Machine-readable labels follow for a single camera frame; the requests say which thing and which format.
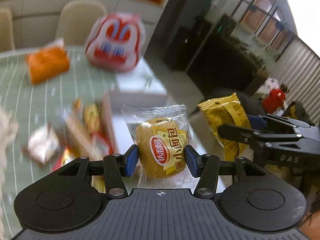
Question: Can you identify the orange tissue box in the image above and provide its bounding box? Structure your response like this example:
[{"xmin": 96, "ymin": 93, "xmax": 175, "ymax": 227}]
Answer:
[{"xmin": 25, "ymin": 39, "xmax": 71, "ymax": 85}]

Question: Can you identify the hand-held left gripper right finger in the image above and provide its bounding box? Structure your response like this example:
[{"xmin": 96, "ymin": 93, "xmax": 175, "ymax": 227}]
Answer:
[{"xmin": 184, "ymin": 145, "xmax": 268, "ymax": 200}]

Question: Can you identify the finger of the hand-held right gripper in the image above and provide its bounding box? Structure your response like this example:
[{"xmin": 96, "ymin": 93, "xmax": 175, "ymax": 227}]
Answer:
[
  {"xmin": 246, "ymin": 114, "xmax": 278, "ymax": 131},
  {"xmin": 217, "ymin": 124, "xmax": 266, "ymax": 149}
]

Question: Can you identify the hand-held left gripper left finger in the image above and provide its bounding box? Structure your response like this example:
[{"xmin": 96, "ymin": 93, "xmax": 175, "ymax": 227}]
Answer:
[{"xmin": 57, "ymin": 144, "xmax": 139, "ymax": 199}]

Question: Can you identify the white red snack packet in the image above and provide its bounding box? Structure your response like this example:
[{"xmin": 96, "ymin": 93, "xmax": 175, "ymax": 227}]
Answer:
[{"xmin": 27, "ymin": 124, "xmax": 61, "ymax": 166}]

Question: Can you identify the red white clown face bag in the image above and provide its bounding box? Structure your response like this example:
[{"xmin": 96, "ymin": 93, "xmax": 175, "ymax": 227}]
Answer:
[{"xmin": 84, "ymin": 13, "xmax": 146, "ymax": 73}]

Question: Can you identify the small yellow bread packet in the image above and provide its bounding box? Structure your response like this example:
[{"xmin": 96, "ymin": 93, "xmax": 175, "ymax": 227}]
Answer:
[{"xmin": 121, "ymin": 104, "xmax": 190, "ymax": 189}]

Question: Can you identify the dark cabinet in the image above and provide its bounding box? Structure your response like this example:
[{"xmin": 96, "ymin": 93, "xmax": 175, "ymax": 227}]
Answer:
[{"xmin": 186, "ymin": 17, "xmax": 268, "ymax": 98}]

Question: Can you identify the green checked tablecloth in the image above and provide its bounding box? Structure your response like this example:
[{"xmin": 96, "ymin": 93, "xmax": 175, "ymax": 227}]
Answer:
[{"xmin": 0, "ymin": 45, "xmax": 166, "ymax": 240}]

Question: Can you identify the window frame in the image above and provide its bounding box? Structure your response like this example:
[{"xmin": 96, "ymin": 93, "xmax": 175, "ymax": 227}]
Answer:
[{"xmin": 232, "ymin": 0, "xmax": 296, "ymax": 63}]

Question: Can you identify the red yellow snack packet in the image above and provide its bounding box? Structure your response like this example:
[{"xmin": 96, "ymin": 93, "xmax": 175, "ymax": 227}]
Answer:
[{"xmin": 52, "ymin": 147, "xmax": 77, "ymax": 173}]

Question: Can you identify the red fabric item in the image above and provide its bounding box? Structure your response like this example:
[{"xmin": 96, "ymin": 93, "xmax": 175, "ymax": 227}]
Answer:
[{"xmin": 261, "ymin": 78, "xmax": 288, "ymax": 113}]

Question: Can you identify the cream dining chair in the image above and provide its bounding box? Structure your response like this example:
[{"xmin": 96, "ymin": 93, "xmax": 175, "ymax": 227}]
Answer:
[
  {"xmin": 54, "ymin": 0, "xmax": 107, "ymax": 47},
  {"xmin": 0, "ymin": 8, "xmax": 15, "ymax": 52}
]

